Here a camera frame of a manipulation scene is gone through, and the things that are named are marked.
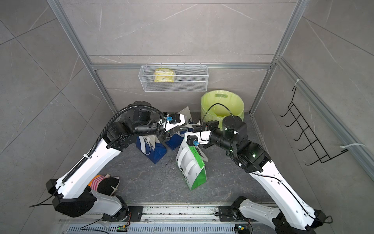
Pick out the blue white paper bag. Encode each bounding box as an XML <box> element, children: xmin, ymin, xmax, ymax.
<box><xmin>136</xmin><ymin>136</ymin><xmax>167</xmax><ymax>164</ymax></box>
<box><xmin>165</xmin><ymin>106</ymin><xmax>195</xmax><ymax>151</ymax></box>

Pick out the receipt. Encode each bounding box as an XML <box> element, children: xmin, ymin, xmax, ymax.
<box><xmin>178</xmin><ymin>106</ymin><xmax>201</xmax><ymax>125</ymax></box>

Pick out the green white paper bag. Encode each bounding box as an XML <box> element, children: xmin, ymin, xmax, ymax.
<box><xmin>176</xmin><ymin>141</ymin><xmax>207</xmax><ymax>190</ymax></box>

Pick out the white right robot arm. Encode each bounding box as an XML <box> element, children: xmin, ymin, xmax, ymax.
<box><xmin>185</xmin><ymin>116</ymin><xmax>333</xmax><ymax>234</ymax></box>

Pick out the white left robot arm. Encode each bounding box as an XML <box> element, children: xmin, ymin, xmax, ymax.
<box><xmin>46</xmin><ymin>102</ymin><xmax>186</xmax><ymax>220</ymax></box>

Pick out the green trash bag liner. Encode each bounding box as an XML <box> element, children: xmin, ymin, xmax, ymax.
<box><xmin>201</xmin><ymin>90</ymin><xmax>244</xmax><ymax>122</ymax></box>

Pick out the yellow wet wipes pack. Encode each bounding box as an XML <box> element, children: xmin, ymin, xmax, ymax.
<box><xmin>153</xmin><ymin>68</ymin><xmax>176</xmax><ymax>82</ymax></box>

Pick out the plush doll striped shirt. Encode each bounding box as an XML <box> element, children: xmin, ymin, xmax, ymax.
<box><xmin>88</xmin><ymin>174</ymin><xmax>120</xmax><ymax>196</ymax></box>

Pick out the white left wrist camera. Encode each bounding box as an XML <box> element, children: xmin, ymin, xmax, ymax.
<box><xmin>164</xmin><ymin>113</ymin><xmax>186</xmax><ymax>132</ymax></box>

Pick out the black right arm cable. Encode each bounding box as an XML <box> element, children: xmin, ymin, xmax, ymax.
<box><xmin>199</xmin><ymin>103</ymin><xmax>237</xmax><ymax>141</ymax></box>

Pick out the white wire mesh basket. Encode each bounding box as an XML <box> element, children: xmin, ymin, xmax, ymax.
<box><xmin>138</xmin><ymin>65</ymin><xmax>209</xmax><ymax>92</ymax></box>

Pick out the black corrugated cable conduit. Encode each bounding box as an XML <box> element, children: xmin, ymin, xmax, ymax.
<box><xmin>61</xmin><ymin>104</ymin><xmax>166</xmax><ymax>183</ymax></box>

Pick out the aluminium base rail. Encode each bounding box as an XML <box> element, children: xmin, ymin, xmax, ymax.
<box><xmin>52</xmin><ymin>203</ymin><xmax>279</xmax><ymax>234</ymax></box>

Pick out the black wire hook rack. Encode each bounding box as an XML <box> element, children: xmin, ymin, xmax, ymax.
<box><xmin>280</xmin><ymin>86</ymin><xmax>348</xmax><ymax>166</ymax></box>

